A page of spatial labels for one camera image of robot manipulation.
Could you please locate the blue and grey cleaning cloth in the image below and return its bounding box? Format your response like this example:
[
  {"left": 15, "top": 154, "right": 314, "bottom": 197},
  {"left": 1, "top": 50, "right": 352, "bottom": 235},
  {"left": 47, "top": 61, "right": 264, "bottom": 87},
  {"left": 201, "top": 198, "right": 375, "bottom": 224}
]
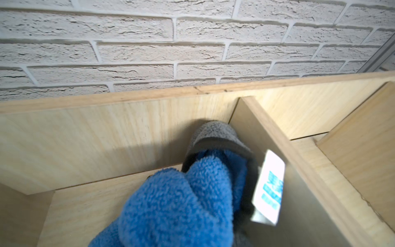
[{"left": 90, "top": 121, "right": 285, "bottom": 247}]

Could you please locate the light wooden bookshelf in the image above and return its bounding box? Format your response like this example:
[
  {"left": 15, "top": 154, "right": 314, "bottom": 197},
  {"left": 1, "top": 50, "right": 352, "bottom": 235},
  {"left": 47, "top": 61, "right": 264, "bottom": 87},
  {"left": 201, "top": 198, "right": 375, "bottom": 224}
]
[{"left": 1, "top": 72, "right": 395, "bottom": 247}]

